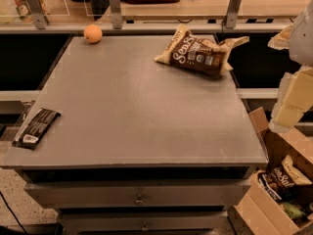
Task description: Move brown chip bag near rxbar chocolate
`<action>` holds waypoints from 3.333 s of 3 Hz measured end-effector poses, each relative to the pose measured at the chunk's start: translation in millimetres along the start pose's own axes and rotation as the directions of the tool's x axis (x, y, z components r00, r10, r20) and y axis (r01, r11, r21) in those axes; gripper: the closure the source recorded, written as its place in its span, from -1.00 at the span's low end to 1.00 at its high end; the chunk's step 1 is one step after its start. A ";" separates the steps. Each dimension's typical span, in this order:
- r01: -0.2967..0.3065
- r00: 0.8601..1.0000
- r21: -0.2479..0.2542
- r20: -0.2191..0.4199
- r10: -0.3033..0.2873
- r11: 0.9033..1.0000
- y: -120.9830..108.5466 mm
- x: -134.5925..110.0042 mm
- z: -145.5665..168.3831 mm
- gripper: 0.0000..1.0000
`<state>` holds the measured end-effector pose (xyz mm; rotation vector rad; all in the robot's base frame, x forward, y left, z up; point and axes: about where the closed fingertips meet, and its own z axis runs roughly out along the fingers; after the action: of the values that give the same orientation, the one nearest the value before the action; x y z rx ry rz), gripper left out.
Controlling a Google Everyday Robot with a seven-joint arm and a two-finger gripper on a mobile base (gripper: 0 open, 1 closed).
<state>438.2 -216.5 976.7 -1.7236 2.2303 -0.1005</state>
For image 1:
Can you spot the lower metal drawer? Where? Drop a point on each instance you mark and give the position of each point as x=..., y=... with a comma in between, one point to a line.
x=142, y=221

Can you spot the middle metal bracket post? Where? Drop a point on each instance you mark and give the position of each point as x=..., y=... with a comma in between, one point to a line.
x=116, y=14

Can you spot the upper metal drawer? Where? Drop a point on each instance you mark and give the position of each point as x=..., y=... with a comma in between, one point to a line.
x=138, y=193

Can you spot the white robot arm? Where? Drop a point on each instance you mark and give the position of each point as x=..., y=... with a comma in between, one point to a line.
x=301, y=42

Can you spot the right metal bracket post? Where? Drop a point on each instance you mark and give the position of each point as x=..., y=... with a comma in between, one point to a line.
x=232, y=13

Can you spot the open cardboard box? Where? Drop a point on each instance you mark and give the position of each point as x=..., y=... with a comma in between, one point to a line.
x=260, y=212

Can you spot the brown sea salt chip bag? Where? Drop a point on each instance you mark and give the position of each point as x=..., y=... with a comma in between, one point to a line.
x=190, y=52

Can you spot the chip bag in box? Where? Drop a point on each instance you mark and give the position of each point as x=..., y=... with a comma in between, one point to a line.
x=278, y=181

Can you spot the metal drawer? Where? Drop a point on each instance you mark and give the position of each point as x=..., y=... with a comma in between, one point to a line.
x=138, y=193
x=142, y=221

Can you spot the black rxbar chocolate bar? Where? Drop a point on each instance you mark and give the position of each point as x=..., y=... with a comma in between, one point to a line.
x=32, y=134

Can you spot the green snack bag in box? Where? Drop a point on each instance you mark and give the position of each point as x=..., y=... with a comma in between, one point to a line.
x=293, y=211

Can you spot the metal bracket post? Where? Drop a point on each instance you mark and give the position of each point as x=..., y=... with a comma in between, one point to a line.
x=40, y=20
x=232, y=13
x=116, y=14

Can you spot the left metal bracket post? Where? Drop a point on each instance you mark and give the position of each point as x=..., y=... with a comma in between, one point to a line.
x=40, y=20

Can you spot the orange fruit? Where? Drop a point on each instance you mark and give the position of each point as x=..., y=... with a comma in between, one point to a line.
x=92, y=33

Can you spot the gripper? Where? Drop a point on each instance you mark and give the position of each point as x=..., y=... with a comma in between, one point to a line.
x=302, y=38

